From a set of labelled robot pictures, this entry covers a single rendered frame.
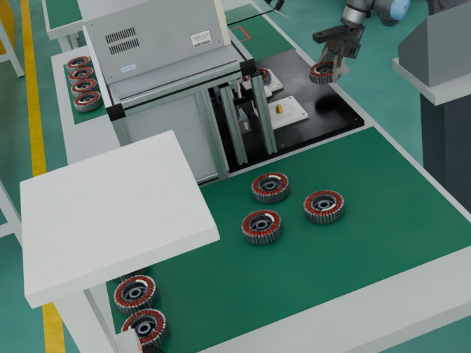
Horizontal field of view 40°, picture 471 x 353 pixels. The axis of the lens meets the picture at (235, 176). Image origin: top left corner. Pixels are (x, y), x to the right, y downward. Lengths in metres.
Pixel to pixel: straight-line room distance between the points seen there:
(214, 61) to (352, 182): 0.53
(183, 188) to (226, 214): 0.64
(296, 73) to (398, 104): 1.28
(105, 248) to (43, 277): 0.12
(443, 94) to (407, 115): 1.28
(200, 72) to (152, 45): 0.17
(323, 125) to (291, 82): 0.33
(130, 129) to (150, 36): 0.28
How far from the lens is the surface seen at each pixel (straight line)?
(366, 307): 1.57
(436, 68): 2.30
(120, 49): 1.91
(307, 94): 2.32
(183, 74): 1.87
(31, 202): 1.39
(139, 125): 1.88
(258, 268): 1.70
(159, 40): 1.92
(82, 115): 2.65
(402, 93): 3.75
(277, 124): 2.17
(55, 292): 1.17
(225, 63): 1.87
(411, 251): 1.69
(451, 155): 2.54
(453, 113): 2.44
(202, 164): 1.99
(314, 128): 2.13
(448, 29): 2.26
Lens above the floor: 1.93
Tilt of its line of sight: 36 degrees down
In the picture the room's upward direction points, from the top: 15 degrees counter-clockwise
